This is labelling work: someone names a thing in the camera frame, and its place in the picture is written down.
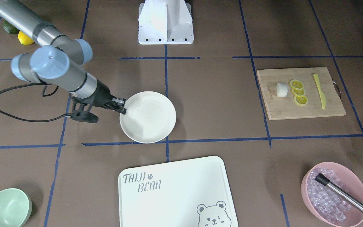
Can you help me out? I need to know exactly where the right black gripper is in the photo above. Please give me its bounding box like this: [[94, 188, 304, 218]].
[[72, 92, 127, 123]]

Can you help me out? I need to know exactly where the cream round plate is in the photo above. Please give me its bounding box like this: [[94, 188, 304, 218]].
[[119, 91, 177, 144]]

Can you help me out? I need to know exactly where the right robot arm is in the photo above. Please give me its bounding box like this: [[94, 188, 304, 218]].
[[0, 0, 126, 123]]

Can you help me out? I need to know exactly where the white bear tray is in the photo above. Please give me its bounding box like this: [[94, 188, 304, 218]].
[[118, 156, 238, 227]]

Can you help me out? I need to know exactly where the yellow lemon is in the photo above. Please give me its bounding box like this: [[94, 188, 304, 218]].
[[17, 31, 34, 46]]

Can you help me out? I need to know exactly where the green lime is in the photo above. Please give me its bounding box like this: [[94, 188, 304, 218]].
[[3, 19, 19, 34]]

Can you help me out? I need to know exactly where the green bowl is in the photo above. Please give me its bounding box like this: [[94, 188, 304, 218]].
[[0, 188, 32, 227]]

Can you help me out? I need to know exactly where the middle lemon slice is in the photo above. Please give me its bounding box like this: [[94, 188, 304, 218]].
[[291, 88, 306, 97]]

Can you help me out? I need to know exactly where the bottom lemon slice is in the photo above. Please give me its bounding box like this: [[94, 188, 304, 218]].
[[294, 95, 308, 106]]

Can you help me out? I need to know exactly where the bamboo cutting board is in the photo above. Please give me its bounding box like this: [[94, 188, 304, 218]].
[[257, 67, 346, 120]]

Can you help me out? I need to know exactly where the yellow-green plastic knife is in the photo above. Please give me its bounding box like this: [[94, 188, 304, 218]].
[[313, 73, 326, 109]]

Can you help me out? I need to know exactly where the pink bowl of ice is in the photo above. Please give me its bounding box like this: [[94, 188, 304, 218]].
[[301, 162, 363, 227]]

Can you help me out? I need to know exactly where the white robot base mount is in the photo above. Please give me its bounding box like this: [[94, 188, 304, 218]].
[[137, 0, 194, 45]]

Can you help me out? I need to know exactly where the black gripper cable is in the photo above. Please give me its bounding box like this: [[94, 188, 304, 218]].
[[0, 83, 73, 123]]

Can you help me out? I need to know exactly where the metal scoop black handle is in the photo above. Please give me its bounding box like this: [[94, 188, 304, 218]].
[[314, 173, 363, 213]]

